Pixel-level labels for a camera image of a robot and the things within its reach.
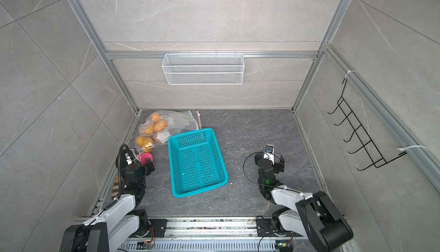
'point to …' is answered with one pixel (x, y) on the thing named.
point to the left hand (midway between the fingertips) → (140, 160)
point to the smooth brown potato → (140, 140)
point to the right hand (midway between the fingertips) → (273, 154)
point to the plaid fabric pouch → (116, 188)
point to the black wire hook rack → (373, 152)
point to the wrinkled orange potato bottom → (155, 116)
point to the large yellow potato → (149, 130)
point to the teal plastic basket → (196, 163)
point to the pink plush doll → (142, 157)
